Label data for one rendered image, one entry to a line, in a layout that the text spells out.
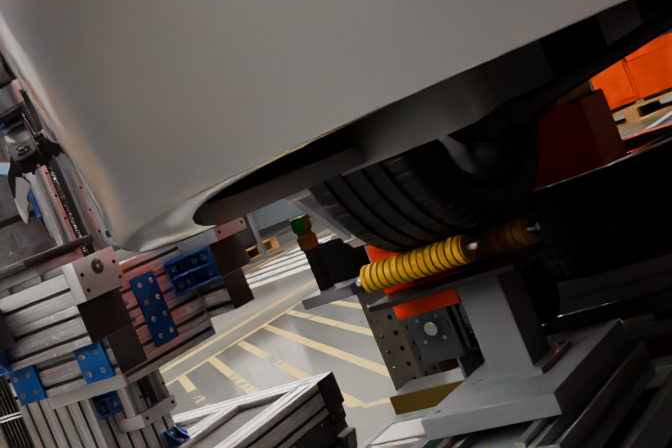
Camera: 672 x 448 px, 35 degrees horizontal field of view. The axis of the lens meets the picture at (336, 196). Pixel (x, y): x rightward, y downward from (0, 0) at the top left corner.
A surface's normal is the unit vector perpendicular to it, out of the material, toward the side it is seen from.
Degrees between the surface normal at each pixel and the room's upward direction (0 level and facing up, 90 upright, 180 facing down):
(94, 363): 90
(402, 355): 90
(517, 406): 90
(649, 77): 90
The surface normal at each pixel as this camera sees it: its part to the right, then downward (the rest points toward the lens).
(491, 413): -0.52, 0.25
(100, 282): 0.80, -0.31
